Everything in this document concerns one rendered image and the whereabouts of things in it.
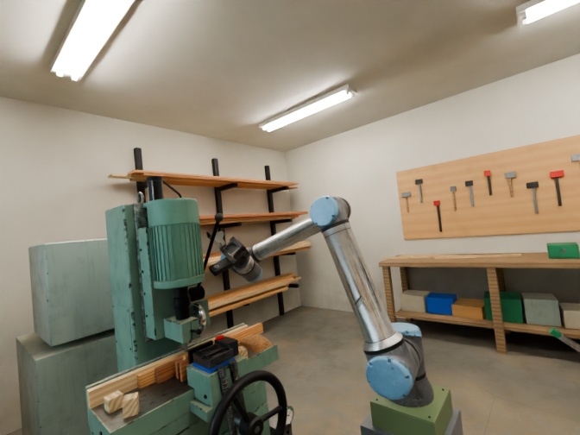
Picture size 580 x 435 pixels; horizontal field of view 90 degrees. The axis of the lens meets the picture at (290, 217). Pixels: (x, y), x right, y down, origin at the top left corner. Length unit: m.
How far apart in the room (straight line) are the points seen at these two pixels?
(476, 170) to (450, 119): 0.68
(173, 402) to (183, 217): 0.56
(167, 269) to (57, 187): 2.41
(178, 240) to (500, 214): 3.41
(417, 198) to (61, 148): 3.89
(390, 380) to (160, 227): 0.92
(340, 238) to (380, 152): 3.26
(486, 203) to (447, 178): 0.49
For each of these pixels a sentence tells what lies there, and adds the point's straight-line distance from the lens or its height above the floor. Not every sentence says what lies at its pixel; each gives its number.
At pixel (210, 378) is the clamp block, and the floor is 0.95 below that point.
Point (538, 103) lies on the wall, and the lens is 4.00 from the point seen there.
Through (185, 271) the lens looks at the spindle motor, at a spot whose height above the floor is 1.25.
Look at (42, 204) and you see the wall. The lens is 3.34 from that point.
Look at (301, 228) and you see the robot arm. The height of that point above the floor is 1.35.
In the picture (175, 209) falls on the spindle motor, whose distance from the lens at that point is 1.07.
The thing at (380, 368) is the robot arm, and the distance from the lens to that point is 1.13.
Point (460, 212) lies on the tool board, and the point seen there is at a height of 1.33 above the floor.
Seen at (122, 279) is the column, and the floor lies 1.23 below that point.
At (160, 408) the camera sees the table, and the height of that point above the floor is 0.89.
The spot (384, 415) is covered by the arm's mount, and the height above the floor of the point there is 0.61.
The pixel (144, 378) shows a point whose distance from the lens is 1.16.
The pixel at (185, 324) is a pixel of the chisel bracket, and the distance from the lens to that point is 1.14.
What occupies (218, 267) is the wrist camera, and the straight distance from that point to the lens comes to 1.24.
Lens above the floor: 1.36
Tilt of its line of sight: 2 degrees up
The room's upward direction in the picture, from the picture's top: 6 degrees counter-clockwise
